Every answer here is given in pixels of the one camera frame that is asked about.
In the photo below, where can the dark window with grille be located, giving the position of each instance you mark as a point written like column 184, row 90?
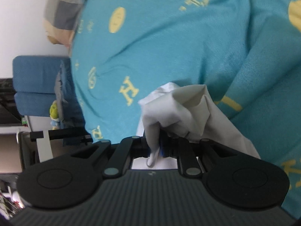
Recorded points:
column 7, row 103

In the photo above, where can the brown cushion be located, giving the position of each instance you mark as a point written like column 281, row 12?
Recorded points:
column 53, row 39

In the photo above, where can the grey cloth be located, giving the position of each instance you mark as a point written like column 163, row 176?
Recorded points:
column 60, row 91

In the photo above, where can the green plush toy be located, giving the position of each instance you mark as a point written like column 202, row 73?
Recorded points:
column 54, row 115

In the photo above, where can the small green box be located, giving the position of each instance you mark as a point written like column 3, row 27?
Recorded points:
column 24, row 121

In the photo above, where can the plaid pillow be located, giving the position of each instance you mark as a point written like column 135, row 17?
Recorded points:
column 63, row 11

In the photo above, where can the teal printed bed sheet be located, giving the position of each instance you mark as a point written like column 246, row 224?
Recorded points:
column 176, row 40

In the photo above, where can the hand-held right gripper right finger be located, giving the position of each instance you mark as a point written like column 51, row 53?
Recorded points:
column 162, row 151

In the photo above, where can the white garment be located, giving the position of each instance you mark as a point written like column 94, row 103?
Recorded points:
column 178, row 108

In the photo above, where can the blue covered chair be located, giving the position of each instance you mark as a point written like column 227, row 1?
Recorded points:
column 37, row 73
column 33, row 103

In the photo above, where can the dark table with white edge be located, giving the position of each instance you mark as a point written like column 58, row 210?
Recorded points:
column 68, row 134

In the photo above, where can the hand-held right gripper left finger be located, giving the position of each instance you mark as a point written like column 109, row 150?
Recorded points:
column 141, row 149

